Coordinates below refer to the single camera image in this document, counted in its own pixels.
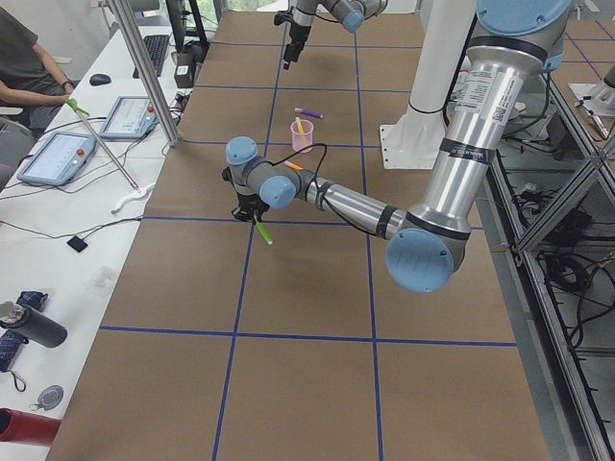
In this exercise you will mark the near teach pendant tablet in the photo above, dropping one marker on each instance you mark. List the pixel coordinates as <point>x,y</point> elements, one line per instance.
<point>59,158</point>

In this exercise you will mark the black computer mouse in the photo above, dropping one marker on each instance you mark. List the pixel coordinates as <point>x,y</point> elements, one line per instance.
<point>98,79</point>

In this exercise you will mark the green highlighter pen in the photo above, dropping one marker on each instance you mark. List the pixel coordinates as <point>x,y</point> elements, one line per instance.
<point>266,236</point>

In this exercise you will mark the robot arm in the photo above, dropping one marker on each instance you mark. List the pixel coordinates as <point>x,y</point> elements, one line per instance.
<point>474,61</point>
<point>300,15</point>

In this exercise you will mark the black box with label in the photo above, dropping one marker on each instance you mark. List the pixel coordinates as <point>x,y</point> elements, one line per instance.
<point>185,70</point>

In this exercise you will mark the seated person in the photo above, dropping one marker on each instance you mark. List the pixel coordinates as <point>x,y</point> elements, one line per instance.
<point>30,78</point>

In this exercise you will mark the aluminium frame post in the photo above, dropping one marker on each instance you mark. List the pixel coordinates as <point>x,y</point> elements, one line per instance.
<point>125,18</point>

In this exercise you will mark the round metal lid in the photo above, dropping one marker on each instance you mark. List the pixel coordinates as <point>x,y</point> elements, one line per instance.
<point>50,397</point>

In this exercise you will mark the orange highlighter pen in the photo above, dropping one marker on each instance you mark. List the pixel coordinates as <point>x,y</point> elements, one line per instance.
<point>293,165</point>

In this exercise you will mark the yellow highlighter pen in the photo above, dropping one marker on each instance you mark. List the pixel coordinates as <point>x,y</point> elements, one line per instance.
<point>299,125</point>

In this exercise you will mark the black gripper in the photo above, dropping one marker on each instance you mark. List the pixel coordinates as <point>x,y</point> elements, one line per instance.
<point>248,204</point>
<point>297,33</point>

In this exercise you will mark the black water bottle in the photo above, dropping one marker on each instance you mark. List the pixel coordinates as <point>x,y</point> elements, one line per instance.
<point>32,324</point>

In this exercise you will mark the far teach pendant tablet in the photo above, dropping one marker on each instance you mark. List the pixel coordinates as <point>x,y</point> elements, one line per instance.
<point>130,118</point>

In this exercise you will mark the pink mesh pen holder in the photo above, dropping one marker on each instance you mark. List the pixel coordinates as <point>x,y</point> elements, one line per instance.
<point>302,142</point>

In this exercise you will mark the metal rod with green handle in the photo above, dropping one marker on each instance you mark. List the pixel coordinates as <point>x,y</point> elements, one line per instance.
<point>83,115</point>

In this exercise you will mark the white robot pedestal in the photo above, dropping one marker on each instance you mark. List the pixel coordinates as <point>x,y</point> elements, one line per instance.
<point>413,142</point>

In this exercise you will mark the small black square device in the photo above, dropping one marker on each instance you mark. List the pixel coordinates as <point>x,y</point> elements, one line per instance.
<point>77,243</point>

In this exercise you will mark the black keyboard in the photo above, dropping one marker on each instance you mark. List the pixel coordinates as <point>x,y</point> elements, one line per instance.
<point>156,46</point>

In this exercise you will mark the teach pendant tablet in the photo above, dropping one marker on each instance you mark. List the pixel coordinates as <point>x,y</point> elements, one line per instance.
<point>59,158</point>
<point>130,118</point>

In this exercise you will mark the purple highlighter pen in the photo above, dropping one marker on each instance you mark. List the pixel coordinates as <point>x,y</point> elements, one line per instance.
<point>310,113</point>

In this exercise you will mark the red bottle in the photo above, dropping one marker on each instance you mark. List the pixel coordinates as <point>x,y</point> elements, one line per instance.
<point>28,428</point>

